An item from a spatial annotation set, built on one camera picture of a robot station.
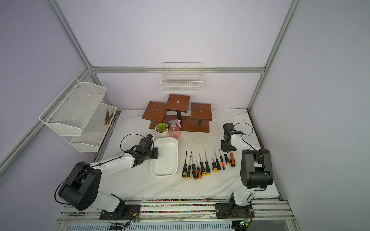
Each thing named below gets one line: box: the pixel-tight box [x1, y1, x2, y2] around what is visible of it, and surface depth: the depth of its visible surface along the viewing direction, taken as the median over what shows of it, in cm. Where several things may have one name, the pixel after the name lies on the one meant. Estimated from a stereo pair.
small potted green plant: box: [155, 122, 169, 138], surface depth 100 cm
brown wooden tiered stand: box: [142, 93, 212, 133], surface depth 101 cm
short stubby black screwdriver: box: [211, 157, 219, 173], surface depth 90 cm
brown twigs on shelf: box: [104, 109, 114, 125], surface depth 100 cm
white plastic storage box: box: [150, 137, 179, 177], surface depth 92 cm
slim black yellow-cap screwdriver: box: [213, 150, 222, 171], surface depth 92 cm
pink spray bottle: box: [167, 119, 182, 140], surface depth 100 cm
